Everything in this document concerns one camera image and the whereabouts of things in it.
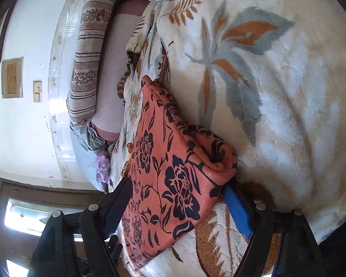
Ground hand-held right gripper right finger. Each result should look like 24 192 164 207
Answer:
223 185 327 277

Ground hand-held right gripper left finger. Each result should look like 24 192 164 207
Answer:
28 176 133 277

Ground orange floral blouse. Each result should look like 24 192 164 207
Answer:
120 75 239 271

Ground purple floral cloth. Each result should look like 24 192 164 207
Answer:
96 151 112 186

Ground grey blue pillow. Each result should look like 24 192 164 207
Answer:
69 120 110 191

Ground wooden framed stained glass window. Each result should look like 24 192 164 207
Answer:
0 175 106 277

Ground leaf print blanket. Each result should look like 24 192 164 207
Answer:
105 0 346 277

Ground pink mattress cushion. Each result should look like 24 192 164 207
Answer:
90 0 151 141

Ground striped floral bolster pillow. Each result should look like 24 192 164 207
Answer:
66 0 121 127

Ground beige light switch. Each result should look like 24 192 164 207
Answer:
33 80 42 103

